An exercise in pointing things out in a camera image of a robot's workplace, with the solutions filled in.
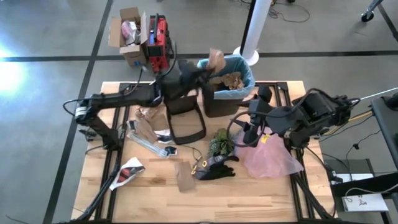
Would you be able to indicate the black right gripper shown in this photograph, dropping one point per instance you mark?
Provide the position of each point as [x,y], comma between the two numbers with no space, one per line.
[264,116]

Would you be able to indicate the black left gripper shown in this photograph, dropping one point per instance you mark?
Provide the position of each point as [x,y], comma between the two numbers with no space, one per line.
[180,82]

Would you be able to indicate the black plastic trash bin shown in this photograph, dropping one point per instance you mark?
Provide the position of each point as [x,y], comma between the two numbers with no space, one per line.
[220,107]

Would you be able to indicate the blue plastic trash bag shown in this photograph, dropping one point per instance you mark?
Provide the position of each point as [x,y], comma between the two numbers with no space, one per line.
[245,74]

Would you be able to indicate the pink plastic trash bag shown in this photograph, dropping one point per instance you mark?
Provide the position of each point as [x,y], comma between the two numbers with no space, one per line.
[270,158]

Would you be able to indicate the black box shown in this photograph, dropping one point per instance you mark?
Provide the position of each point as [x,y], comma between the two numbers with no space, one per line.
[186,140]

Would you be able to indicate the brown paper bag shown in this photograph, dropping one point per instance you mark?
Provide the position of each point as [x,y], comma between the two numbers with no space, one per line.
[149,127]

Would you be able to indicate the small black white wrapper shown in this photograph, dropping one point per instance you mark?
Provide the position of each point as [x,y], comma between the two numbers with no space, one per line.
[132,125]

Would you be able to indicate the blue jerky stick wrapper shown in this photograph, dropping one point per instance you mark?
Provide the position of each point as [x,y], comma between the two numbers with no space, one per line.
[146,143]

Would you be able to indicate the brown paper piece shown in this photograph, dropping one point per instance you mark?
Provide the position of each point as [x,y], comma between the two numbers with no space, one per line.
[185,177]

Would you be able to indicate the white red wrapper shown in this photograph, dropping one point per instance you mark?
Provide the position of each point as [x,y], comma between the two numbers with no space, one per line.
[126,174]

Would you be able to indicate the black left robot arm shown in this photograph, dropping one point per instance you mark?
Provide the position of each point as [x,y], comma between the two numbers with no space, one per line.
[124,98]

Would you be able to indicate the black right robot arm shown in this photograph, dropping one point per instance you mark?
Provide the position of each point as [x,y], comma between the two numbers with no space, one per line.
[311,115]

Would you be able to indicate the small green succulent plant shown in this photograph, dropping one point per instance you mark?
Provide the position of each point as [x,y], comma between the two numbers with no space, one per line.
[220,143]

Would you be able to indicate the grey black yellow-cuffed glove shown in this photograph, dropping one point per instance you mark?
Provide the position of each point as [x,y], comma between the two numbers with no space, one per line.
[222,159]
[214,172]

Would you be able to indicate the white pole with round base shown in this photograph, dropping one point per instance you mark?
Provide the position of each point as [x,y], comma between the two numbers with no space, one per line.
[258,25]

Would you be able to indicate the open cardboard box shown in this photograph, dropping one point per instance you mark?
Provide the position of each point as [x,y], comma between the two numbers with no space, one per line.
[133,54]

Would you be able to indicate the pink white packaging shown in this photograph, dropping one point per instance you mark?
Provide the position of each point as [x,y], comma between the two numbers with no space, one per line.
[129,32]

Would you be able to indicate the grey floor plate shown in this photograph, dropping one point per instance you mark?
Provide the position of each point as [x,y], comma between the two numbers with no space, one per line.
[348,166]

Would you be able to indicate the thin white rod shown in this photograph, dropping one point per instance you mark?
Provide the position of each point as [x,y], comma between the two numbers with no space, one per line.
[379,94]

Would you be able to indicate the black side desk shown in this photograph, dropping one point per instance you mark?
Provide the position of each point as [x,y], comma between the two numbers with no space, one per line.
[387,124]

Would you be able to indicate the black flat panel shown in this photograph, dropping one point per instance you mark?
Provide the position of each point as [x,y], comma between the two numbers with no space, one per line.
[373,186]

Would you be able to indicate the white paper sheet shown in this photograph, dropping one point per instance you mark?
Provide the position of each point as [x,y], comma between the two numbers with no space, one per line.
[370,203]

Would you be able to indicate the grey caster wheel leg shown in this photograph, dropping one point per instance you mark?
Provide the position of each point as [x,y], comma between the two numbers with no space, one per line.
[367,16]

